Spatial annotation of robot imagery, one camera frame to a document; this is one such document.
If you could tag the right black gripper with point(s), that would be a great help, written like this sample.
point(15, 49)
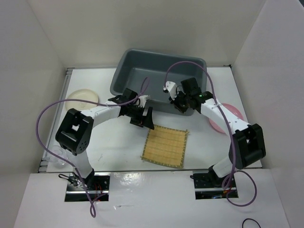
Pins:
point(181, 109)

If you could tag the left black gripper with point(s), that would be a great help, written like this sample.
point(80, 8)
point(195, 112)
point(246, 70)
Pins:
point(145, 120)

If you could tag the yellow woven bamboo mat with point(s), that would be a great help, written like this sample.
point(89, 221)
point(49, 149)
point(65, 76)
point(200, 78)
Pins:
point(165, 147)

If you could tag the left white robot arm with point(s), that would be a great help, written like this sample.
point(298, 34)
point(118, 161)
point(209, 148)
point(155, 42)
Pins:
point(76, 128)

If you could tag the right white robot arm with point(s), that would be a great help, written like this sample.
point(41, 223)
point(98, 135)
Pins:
point(247, 141)

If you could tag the grey plastic bin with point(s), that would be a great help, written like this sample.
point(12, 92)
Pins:
point(136, 65)

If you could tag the pink bear plate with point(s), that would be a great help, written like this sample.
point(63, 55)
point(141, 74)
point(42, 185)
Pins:
point(231, 113)

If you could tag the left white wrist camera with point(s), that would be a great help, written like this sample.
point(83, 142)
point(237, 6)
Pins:
point(142, 100)

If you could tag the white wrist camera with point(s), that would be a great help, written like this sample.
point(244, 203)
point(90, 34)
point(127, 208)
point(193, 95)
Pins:
point(171, 88)
point(142, 100)

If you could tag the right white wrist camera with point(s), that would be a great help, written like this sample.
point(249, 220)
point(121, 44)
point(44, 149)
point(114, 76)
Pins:
point(171, 88)

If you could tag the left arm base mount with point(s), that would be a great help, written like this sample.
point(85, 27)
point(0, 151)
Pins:
point(98, 190)

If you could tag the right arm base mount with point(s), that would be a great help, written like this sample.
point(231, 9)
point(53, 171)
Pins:
point(206, 190)

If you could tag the aluminium frame rail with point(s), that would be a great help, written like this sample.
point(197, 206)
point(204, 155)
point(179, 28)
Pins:
point(58, 93)

